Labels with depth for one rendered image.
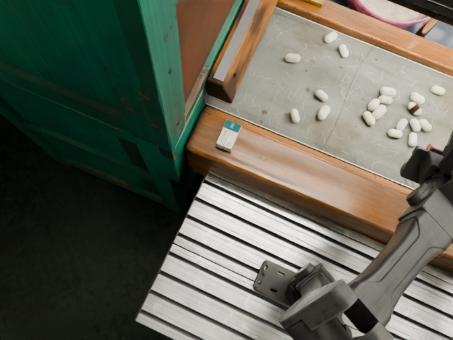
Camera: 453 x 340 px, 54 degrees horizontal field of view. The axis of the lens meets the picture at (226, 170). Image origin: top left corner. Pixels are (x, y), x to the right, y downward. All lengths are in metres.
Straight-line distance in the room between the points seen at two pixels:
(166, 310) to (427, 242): 0.56
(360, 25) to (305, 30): 0.13
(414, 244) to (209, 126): 0.50
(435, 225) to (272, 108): 0.47
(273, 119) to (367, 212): 0.28
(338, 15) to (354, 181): 0.40
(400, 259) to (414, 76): 0.61
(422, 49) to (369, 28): 0.13
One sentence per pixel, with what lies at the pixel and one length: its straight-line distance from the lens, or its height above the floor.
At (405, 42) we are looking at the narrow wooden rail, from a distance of 1.15.
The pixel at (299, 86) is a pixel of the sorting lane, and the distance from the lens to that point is 1.04.
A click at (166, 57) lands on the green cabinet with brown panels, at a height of 1.16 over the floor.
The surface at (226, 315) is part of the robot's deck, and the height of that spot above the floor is 0.67.
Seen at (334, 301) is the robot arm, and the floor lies 1.11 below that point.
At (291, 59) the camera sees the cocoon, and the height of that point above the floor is 0.76.
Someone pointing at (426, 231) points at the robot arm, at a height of 1.07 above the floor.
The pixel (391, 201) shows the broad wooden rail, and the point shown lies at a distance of 0.99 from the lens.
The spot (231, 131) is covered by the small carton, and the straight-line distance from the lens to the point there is 0.93.
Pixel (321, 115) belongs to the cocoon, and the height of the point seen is 0.76.
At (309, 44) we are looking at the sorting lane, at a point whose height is 0.74.
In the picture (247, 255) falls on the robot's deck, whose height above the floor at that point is 0.67.
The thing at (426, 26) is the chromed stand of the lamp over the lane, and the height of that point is 0.79.
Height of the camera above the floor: 1.66
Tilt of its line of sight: 75 degrees down
